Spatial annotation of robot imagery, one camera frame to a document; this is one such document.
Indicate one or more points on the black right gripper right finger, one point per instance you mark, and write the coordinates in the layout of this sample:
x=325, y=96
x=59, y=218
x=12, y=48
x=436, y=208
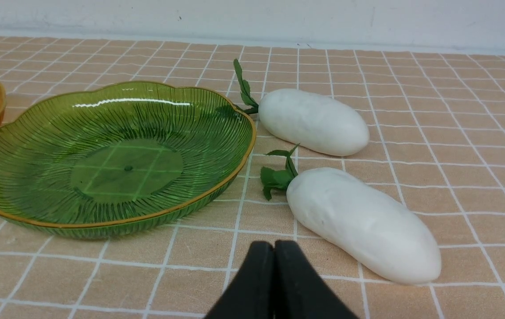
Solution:
x=299, y=291

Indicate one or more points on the white radish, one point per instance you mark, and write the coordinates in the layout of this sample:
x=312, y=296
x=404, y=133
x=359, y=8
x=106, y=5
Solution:
x=372, y=227
x=319, y=123

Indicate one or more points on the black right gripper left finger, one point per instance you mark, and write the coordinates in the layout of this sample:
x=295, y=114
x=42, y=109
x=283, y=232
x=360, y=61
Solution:
x=248, y=295

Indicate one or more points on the green ribbed glass plate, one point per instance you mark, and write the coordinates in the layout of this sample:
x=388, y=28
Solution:
x=121, y=159

